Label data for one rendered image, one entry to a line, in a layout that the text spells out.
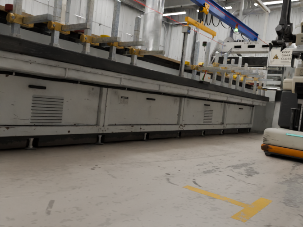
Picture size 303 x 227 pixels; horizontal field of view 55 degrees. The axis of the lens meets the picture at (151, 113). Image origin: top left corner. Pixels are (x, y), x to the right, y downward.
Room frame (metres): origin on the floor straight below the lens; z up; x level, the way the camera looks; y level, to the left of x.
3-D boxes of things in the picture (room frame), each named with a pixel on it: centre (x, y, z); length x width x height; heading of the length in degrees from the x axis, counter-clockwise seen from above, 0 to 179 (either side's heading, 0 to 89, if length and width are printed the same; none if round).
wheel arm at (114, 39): (2.03, 0.43, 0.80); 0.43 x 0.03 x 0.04; 52
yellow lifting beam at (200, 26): (8.44, -1.17, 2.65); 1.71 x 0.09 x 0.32; 142
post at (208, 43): (3.41, -0.57, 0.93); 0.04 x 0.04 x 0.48; 52
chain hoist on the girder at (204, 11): (8.44, -1.17, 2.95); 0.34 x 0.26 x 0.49; 142
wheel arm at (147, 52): (2.42, 0.13, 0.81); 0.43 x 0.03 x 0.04; 52
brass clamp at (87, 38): (2.05, 0.49, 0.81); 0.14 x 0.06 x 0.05; 142
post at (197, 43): (3.21, -0.42, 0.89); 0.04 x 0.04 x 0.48; 52
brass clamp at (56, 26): (1.85, 0.64, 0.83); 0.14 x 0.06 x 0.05; 142
